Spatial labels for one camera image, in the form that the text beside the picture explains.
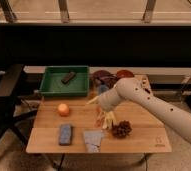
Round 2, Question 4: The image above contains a blue sponge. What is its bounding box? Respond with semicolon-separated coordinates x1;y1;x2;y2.
59;124;73;145

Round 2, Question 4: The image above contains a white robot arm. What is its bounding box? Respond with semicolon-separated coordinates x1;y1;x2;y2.
88;77;191;144

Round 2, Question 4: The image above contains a dark bar in tray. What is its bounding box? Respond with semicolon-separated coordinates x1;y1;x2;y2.
61;71;76;84

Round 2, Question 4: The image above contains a green plastic tray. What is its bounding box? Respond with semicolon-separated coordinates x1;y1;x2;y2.
40;66;89;97

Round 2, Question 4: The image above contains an orange carrot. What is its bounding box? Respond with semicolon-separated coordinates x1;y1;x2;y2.
96;107;104;127

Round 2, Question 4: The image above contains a blue cup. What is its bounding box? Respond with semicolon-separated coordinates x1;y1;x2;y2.
97;85;108;95

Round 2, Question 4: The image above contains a purple bowl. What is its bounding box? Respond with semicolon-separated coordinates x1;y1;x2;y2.
92;70;117;88

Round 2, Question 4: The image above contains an orange apple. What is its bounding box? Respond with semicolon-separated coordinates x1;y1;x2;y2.
57;103;70;117

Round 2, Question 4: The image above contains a wooden folding table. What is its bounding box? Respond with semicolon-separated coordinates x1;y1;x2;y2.
26;89;172;153

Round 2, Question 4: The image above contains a brown pine cone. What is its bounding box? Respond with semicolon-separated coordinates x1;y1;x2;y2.
112;121;132;138

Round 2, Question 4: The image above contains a grey folded cloth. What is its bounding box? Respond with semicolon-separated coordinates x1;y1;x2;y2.
83;130;104;153

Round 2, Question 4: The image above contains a black chair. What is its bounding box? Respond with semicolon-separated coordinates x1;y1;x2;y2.
0;64;37;145

